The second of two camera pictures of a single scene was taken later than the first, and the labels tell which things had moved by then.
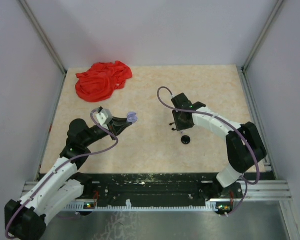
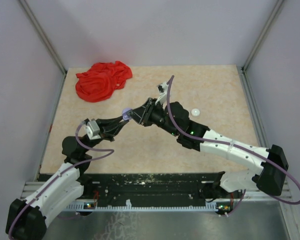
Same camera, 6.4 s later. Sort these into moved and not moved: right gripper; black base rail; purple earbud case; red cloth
Moved: purple earbud case; right gripper
Not moved: red cloth; black base rail
